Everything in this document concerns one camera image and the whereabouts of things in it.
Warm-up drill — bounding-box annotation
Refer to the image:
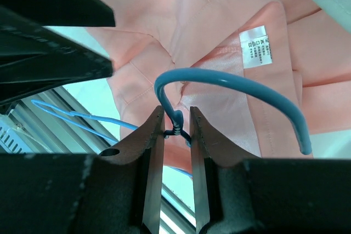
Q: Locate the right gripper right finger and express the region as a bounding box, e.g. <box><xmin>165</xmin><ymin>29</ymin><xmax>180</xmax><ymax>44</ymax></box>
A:
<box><xmin>190</xmin><ymin>107</ymin><xmax>350</xmax><ymax>233</ymax></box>

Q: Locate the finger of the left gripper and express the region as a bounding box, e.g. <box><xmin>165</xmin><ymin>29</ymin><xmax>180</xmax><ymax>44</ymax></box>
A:
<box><xmin>1</xmin><ymin>7</ymin><xmax>113</xmax><ymax>105</ymax></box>
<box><xmin>1</xmin><ymin>0</ymin><xmax>115</xmax><ymax>27</ymax></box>

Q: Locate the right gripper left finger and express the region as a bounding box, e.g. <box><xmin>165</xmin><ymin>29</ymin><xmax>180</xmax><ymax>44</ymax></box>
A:
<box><xmin>1</xmin><ymin>106</ymin><xmax>165</xmax><ymax>233</ymax></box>

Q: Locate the blue wire hanger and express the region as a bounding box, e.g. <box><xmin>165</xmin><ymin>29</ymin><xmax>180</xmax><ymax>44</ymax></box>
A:
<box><xmin>30</xmin><ymin>67</ymin><xmax>313</xmax><ymax>180</ymax></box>

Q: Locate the pink pleated skirt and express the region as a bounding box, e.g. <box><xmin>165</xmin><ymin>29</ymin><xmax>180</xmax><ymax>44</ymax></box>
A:
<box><xmin>64</xmin><ymin>0</ymin><xmax>351</xmax><ymax>173</ymax></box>

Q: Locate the aluminium mounting rail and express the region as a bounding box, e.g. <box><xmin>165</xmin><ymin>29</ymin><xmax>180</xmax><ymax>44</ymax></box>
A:
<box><xmin>1</xmin><ymin>88</ymin><xmax>196</xmax><ymax>233</ymax></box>

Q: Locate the slotted cable duct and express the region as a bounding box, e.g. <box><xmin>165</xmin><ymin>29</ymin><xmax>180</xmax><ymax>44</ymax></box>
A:
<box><xmin>1</xmin><ymin>117</ymin><xmax>28</xmax><ymax>154</ymax></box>

